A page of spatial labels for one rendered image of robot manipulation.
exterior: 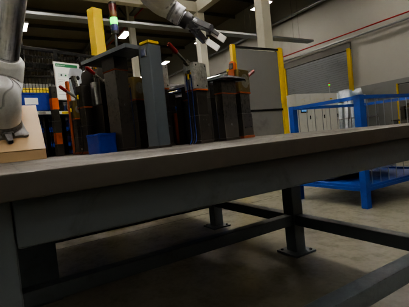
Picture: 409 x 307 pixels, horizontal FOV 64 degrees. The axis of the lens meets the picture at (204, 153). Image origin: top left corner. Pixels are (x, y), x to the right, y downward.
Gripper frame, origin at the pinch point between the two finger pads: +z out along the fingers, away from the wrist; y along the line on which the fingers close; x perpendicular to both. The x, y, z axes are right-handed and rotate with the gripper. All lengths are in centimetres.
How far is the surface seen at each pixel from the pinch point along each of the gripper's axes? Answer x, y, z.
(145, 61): -27.5, 7.6, -22.7
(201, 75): -18.5, 3.9, 0.5
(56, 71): -45, -132, -95
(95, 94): -48, -47, -44
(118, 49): -27.9, 0.0, -36.2
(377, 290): -59, 62, 78
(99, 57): -34, -12, -44
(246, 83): -2.3, -19.3, 23.3
